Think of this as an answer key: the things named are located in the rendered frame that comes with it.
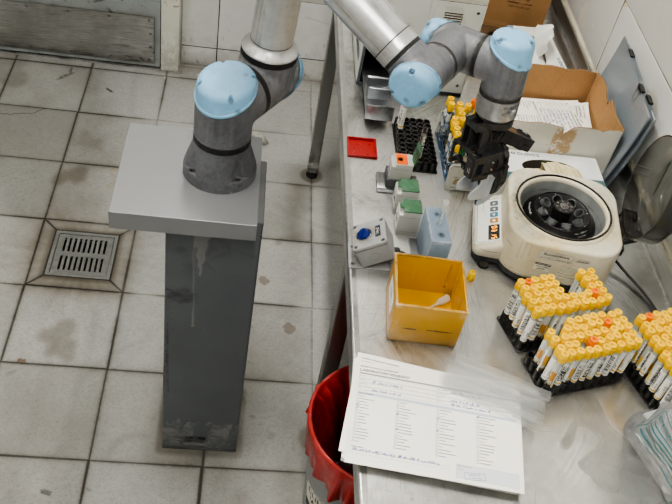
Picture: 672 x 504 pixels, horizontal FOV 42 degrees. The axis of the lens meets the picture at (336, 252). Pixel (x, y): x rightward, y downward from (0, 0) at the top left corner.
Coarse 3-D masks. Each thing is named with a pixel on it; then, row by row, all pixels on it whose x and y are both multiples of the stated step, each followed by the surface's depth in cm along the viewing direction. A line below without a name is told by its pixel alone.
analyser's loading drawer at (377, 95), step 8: (368, 64) 218; (368, 72) 215; (376, 72) 216; (384, 72) 216; (368, 80) 209; (376, 80) 209; (384, 80) 209; (368, 88) 210; (376, 88) 205; (384, 88) 211; (368, 96) 207; (376, 96) 207; (384, 96) 207; (368, 104) 202; (376, 104) 203; (384, 104) 207; (368, 112) 204; (376, 112) 204; (384, 112) 204; (392, 112) 204; (384, 120) 205
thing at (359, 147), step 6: (348, 138) 201; (354, 138) 201; (360, 138) 201; (366, 138) 202; (372, 138) 202; (348, 144) 199; (354, 144) 200; (360, 144) 201; (366, 144) 201; (372, 144) 201; (348, 150) 197; (354, 150) 199; (360, 150) 199; (366, 150) 199; (372, 150) 200; (348, 156) 197; (354, 156) 197; (360, 156) 197; (366, 156) 197; (372, 156) 197
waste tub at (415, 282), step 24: (408, 264) 165; (432, 264) 164; (456, 264) 164; (408, 288) 169; (432, 288) 169; (456, 288) 165; (408, 312) 155; (432, 312) 155; (456, 312) 154; (408, 336) 160; (432, 336) 160; (456, 336) 159
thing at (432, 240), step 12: (432, 216) 172; (444, 216) 172; (420, 228) 176; (432, 228) 169; (444, 228) 170; (408, 240) 180; (420, 240) 176; (432, 240) 167; (444, 240) 167; (420, 252) 175; (432, 252) 169; (444, 252) 169
